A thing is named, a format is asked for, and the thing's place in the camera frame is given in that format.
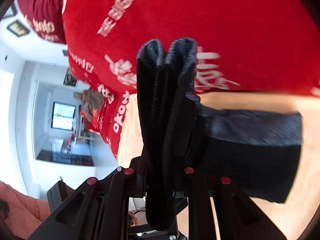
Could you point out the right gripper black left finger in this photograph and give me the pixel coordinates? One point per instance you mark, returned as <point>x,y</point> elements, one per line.
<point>97,209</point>

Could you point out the brown plush toy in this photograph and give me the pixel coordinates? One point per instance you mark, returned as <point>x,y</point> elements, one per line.
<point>91,101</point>

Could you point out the red sofa cover white characters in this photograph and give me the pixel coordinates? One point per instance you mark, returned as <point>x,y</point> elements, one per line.
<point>244,45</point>

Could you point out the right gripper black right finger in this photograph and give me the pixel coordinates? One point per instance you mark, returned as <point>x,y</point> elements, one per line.
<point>217,209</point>

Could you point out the black pants blue patterned trim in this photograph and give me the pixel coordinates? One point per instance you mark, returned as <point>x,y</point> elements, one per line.
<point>259,151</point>

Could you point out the window with blinds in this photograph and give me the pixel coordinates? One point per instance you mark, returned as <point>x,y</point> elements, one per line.
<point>63,116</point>

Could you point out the peach towel cushion cover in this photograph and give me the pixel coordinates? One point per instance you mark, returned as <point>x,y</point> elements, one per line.
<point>298,216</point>

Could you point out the framed wall picture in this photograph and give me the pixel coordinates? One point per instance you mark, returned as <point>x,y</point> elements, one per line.
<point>18,28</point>

